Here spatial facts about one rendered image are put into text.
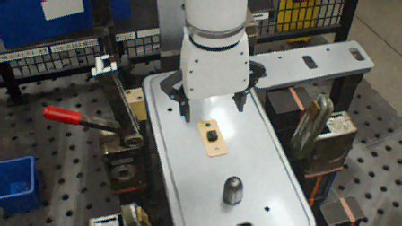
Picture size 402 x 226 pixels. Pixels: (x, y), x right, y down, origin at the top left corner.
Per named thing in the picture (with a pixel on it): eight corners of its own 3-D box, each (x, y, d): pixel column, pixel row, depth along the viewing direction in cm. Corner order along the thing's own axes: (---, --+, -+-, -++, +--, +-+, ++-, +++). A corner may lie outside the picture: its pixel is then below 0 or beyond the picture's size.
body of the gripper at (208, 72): (185, 48, 55) (187, 108, 63) (258, 38, 57) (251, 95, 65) (173, 18, 60) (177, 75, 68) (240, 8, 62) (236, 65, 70)
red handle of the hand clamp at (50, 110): (141, 136, 68) (46, 116, 60) (135, 145, 69) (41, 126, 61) (136, 117, 71) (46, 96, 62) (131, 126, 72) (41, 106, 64)
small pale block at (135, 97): (160, 204, 101) (144, 100, 74) (146, 208, 100) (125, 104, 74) (157, 193, 103) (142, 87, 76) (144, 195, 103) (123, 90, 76)
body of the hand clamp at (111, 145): (158, 240, 95) (140, 147, 69) (128, 247, 94) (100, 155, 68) (153, 218, 99) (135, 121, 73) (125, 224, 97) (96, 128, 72)
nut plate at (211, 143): (229, 153, 74) (229, 149, 73) (207, 158, 74) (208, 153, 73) (215, 119, 80) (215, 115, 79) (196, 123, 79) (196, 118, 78)
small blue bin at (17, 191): (44, 211, 99) (33, 192, 93) (4, 219, 98) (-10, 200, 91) (43, 175, 107) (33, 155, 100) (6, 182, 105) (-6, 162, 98)
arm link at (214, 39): (189, 38, 54) (189, 56, 56) (254, 28, 55) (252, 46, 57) (176, 4, 59) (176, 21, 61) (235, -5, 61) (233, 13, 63)
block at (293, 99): (300, 186, 105) (324, 111, 84) (258, 196, 103) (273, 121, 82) (286, 157, 111) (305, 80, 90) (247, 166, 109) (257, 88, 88)
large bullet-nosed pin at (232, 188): (243, 206, 69) (247, 185, 64) (225, 211, 68) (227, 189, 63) (238, 191, 71) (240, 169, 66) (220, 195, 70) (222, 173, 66)
